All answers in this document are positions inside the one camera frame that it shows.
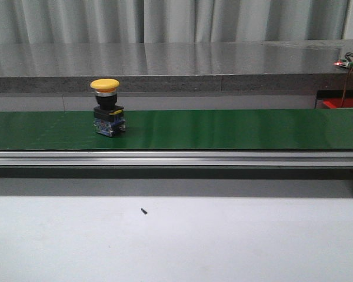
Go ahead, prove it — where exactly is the yellow mushroom push button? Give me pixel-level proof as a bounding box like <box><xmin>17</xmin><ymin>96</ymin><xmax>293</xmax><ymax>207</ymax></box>
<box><xmin>90</xmin><ymin>78</ymin><xmax>126</xmax><ymax>137</ymax></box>

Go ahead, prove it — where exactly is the grey stone counter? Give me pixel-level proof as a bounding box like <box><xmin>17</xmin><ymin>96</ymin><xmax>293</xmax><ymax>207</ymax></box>
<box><xmin>0</xmin><ymin>39</ymin><xmax>353</xmax><ymax>93</ymax></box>

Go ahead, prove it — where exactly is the green conveyor belt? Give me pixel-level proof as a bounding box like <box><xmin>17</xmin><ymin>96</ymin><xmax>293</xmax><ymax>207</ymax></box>
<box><xmin>0</xmin><ymin>109</ymin><xmax>353</xmax><ymax>150</ymax></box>

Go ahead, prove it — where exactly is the red plastic tray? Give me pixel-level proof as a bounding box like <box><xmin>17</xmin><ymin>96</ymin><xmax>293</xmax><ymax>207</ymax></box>
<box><xmin>323</xmin><ymin>98</ymin><xmax>353</xmax><ymax>109</ymax></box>

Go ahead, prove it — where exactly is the small circuit board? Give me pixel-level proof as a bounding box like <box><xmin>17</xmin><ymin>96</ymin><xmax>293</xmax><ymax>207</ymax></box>
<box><xmin>334</xmin><ymin>59</ymin><xmax>353</xmax><ymax>69</ymax></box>

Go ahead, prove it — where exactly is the grey curtain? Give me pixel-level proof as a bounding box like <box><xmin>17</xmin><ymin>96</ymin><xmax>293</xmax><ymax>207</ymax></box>
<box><xmin>0</xmin><ymin>1</ymin><xmax>349</xmax><ymax>43</ymax></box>

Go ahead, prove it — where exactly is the aluminium conveyor frame rail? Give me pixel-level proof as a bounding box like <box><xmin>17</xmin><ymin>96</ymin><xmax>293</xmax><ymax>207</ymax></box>
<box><xmin>0</xmin><ymin>150</ymin><xmax>353</xmax><ymax>167</ymax></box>

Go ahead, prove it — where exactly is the red black wire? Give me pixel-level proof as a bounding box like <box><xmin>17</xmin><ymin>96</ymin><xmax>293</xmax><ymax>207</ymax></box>
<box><xmin>339</xmin><ymin>52</ymin><xmax>353</xmax><ymax>109</ymax></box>

